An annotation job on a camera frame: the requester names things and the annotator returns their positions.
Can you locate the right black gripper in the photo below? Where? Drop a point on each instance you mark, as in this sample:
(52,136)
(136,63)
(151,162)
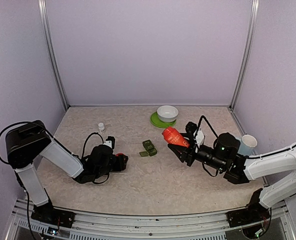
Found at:
(185,151)

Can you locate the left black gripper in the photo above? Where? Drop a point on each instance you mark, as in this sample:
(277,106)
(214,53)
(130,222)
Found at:
(120,163)

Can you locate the red cylindrical container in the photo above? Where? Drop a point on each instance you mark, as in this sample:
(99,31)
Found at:
(172,136)

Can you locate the small white pill bottle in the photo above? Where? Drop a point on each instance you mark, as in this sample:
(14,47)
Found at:
(101,127)

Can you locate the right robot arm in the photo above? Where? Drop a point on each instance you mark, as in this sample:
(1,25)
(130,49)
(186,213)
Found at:
(240,169)

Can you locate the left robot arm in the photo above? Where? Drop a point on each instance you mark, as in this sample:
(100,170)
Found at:
(28,140)

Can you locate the white ceramic bowl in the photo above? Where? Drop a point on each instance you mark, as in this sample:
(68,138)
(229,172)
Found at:
(167,113)

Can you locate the green plate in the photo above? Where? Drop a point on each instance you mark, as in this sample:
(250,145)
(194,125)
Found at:
(154,119)

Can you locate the light blue mug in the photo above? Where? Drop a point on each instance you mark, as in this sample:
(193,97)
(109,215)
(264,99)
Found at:
(247,145)

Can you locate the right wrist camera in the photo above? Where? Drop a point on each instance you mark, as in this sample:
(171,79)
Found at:
(194,134)

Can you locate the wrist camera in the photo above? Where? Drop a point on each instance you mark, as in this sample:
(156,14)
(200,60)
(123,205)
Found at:
(110,142)
(194,134)

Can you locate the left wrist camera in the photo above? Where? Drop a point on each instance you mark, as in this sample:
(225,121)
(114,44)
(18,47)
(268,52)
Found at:
(110,142)

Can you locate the front aluminium rail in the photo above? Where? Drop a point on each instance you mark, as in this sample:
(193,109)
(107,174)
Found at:
(92,225)

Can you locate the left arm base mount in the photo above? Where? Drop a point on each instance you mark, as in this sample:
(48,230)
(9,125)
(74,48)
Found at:
(47,213)

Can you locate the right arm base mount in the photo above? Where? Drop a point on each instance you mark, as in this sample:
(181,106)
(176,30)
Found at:
(252,213)

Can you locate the right aluminium frame post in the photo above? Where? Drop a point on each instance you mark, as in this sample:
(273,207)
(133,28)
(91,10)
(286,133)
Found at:
(246,53)

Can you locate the aluminium frame post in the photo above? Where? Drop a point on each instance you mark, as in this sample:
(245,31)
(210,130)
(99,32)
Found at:
(246,53)
(51,52)

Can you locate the left aluminium frame post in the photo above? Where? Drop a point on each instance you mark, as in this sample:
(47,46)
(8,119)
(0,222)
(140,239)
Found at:
(51,52)

